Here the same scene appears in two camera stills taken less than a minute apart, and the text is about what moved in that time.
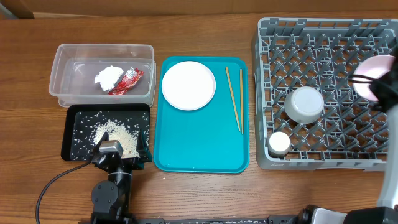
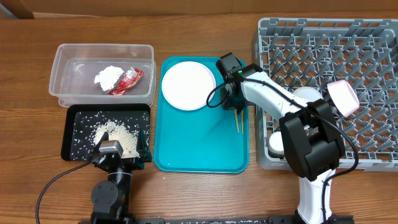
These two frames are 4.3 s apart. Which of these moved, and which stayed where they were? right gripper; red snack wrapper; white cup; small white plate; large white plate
Moved: small white plate; right gripper
Stayed: red snack wrapper; large white plate; white cup
